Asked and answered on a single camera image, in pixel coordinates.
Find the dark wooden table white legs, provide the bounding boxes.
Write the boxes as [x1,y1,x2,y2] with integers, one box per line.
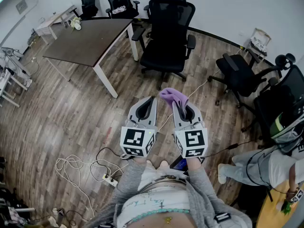
[42,19,140,99]

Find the purple wiping cloth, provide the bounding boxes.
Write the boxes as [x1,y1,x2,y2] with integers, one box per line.
[159,87,190,117]

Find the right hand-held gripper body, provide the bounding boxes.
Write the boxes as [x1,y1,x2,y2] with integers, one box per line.
[172,119,209,159]

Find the yellow wooden table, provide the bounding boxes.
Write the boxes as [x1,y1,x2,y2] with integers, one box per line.
[256,179,304,228]

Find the white metal rack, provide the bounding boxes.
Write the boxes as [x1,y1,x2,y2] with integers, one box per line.
[0,46,33,108]

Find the white power strip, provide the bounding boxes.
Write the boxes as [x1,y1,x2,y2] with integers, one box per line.
[102,173,119,187]

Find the pink and white cloth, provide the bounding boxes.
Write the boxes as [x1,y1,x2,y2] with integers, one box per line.
[111,5,127,15]

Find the pale wooden desk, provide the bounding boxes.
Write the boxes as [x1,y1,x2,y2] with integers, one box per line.
[35,5,79,45]

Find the white vase with flowers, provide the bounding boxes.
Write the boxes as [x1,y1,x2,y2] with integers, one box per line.
[70,17,83,32]

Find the black cable with adapter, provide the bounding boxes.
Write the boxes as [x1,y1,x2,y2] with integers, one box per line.
[203,142,262,158]

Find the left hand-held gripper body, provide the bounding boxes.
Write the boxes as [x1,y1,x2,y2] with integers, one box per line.
[120,119,158,158]

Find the teal bead necklace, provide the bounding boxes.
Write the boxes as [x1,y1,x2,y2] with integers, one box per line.
[132,208,190,223]

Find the person's left forearm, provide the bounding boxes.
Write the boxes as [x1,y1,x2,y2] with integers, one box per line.
[113,156,148,199]

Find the grey wall sign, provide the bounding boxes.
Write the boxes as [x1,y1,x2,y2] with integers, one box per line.
[15,0,29,15]

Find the person's right forearm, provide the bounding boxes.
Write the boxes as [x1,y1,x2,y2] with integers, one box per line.
[187,157,221,199]

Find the black power cable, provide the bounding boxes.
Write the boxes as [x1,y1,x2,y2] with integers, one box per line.
[89,147,124,182]

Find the person's own body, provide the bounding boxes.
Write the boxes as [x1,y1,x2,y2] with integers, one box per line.
[89,159,254,228]

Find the white stool patterned cushion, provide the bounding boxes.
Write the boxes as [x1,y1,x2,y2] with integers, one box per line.
[244,28,273,64]

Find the dark equipment pile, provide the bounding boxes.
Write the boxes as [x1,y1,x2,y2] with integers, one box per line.
[0,186,36,228]

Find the white floor cable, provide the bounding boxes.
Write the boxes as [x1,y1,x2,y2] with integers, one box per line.
[155,47,245,134]

